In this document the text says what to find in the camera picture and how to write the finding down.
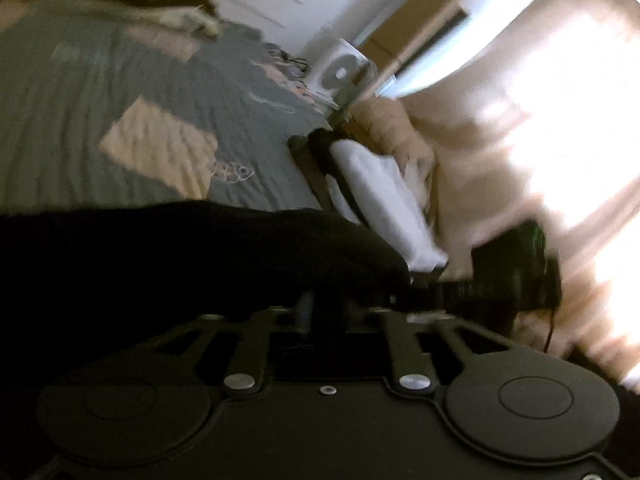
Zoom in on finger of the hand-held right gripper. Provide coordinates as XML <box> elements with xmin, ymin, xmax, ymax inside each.
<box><xmin>400</xmin><ymin>279</ymin><xmax>481</xmax><ymax>312</ymax></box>

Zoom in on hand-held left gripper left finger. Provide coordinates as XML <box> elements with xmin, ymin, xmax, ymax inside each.
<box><xmin>107</xmin><ymin>292</ymin><xmax>316</xmax><ymax>398</ymax></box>

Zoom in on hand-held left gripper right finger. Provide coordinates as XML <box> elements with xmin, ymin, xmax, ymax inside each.
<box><xmin>347</xmin><ymin>307</ymin><xmax>541</xmax><ymax>396</ymax></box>

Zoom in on black garment with pale label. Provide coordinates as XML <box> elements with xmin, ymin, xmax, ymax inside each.
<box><xmin>0</xmin><ymin>199</ymin><xmax>417</xmax><ymax>343</ymax></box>

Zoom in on dark olive folded garment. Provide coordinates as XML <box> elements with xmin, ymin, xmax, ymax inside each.
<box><xmin>289</xmin><ymin>134</ymin><xmax>332</xmax><ymax>203</ymax></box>

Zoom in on black folded garment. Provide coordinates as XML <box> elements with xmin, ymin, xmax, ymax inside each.
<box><xmin>309</xmin><ymin>129</ymin><xmax>362</xmax><ymax>187</ymax></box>

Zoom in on beige curtain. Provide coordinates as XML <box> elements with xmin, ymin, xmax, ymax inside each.
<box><xmin>400</xmin><ymin>0</ymin><xmax>640</xmax><ymax>372</ymax></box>

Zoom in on tan ribbed cushion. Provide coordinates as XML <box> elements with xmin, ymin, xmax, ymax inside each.
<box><xmin>354</xmin><ymin>96</ymin><xmax>437</xmax><ymax>182</ymax></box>

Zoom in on white box fan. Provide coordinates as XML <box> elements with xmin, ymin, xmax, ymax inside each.
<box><xmin>304</xmin><ymin>38</ymin><xmax>377</xmax><ymax>107</ymax></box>

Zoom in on brown wooden cabinet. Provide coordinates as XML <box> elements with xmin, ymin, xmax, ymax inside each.
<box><xmin>359</xmin><ymin>0</ymin><xmax>487</xmax><ymax>72</ymax></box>

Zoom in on grey patchwork quilt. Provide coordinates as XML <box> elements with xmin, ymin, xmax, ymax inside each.
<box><xmin>0</xmin><ymin>0</ymin><xmax>342</xmax><ymax>213</ymax></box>

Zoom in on thin black cable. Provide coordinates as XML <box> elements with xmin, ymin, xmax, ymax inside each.
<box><xmin>543</xmin><ymin>304</ymin><xmax>558</xmax><ymax>354</ymax></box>

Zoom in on black cables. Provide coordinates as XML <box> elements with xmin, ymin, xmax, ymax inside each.
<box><xmin>264</xmin><ymin>44</ymin><xmax>312</xmax><ymax>77</ymax></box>

